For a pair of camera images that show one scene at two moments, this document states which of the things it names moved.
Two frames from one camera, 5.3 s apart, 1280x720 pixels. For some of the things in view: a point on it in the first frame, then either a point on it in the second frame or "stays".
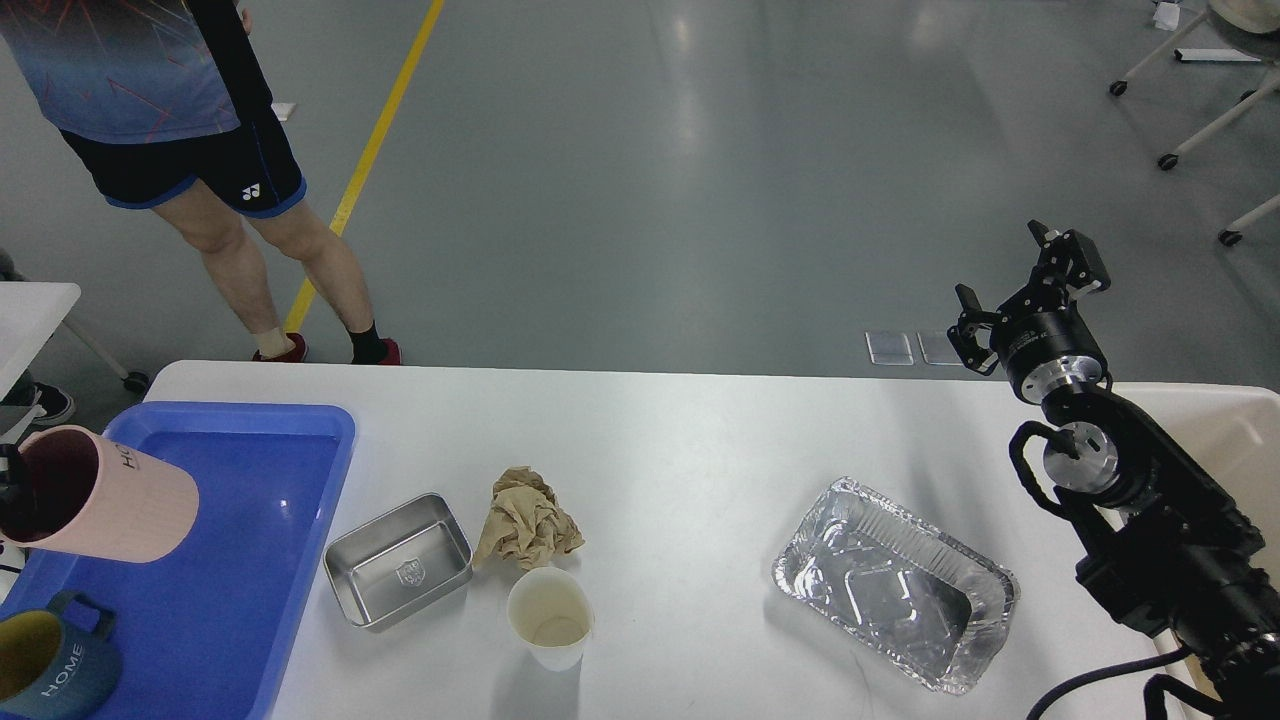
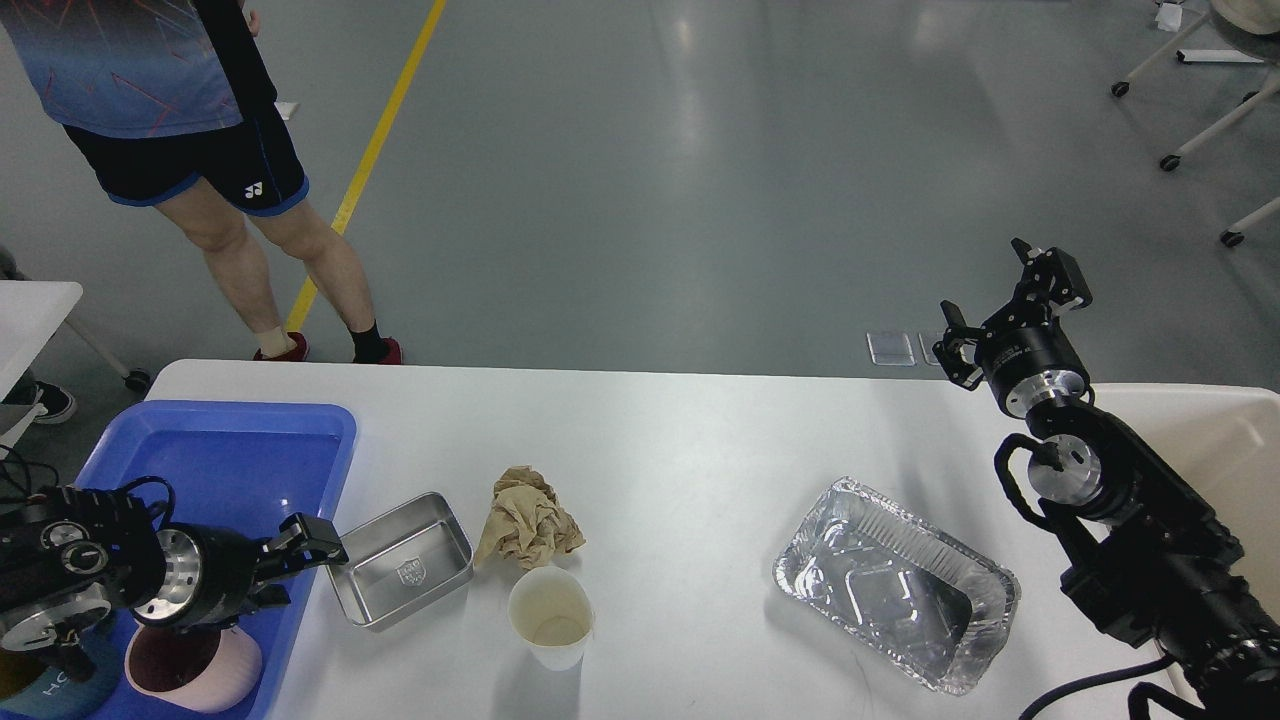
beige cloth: [526, 524] stays
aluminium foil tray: [888, 580] stays
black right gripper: [1044, 350] → [1023, 365]
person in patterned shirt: [162, 103] stays
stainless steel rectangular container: [396, 564] stays
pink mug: [88, 494] → [202, 670]
